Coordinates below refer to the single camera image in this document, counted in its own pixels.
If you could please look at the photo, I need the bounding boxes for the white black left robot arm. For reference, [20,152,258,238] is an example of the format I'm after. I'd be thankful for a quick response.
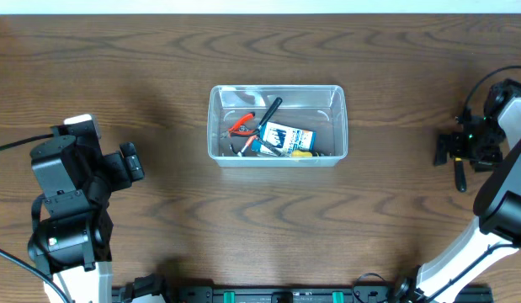
[28,114,145,302]

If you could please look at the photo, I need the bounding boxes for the blue white bit set box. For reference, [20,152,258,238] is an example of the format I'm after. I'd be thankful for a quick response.
[260,122,316,154]

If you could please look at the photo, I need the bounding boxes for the clear plastic container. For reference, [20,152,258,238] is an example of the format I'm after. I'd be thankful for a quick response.
[207,85,348,167]

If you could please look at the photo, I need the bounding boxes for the claw hammer black orange handle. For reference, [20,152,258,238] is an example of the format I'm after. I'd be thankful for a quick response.
[230,97,283,157]

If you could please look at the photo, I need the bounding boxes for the black mounting rail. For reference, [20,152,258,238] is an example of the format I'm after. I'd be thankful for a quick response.
[112,273,495,303]

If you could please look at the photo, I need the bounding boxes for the red black handled pliers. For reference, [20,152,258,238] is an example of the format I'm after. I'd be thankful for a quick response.
[220,112,259,139]

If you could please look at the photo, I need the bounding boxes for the slim yellow black screwdriver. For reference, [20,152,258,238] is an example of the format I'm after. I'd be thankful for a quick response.
[454,157,467,193]

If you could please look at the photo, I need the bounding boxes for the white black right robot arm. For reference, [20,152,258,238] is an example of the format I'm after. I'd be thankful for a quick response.
[387,79,521,302]

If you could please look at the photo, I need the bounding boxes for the stubby yellow black screwdriver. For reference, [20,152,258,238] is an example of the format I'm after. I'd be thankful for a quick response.
[287,150,324,157]

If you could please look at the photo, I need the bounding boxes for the silver double ring wrench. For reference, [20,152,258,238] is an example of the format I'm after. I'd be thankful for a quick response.
[256,136,285,157]

